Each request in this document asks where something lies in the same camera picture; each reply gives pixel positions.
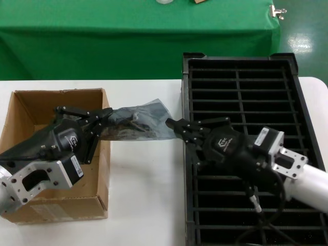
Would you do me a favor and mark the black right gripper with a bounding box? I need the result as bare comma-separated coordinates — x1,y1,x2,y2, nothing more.
166,117,282,193

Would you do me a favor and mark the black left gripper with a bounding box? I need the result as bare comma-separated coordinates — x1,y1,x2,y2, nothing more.
0,105,114,169

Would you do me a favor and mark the grey antistatic plastic bag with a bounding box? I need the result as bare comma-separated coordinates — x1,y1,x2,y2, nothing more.
107,97,177,142

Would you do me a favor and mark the black slotted plastic container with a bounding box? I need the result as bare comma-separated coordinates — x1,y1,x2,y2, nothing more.
180,52,328,246

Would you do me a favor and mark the brown cardboard box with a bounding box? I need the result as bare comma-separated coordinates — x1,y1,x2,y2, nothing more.
0,88,113,226

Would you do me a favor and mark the green tablecloth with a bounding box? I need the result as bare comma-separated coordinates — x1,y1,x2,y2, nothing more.
0,0,282,81

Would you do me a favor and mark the silver metal binder clip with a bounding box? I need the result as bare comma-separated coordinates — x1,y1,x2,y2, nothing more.
269,5,287,21

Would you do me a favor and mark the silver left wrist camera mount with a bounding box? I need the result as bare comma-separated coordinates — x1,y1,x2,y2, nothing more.
0,153,85,206

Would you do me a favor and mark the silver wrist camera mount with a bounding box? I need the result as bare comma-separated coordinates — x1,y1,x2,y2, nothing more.
0,153,85,206
253,127,309,181

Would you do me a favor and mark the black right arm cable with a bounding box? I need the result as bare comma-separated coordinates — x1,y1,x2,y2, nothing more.
238,166,289,246

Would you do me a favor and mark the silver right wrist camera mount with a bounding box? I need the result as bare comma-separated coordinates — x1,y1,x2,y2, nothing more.
253,127,309,181

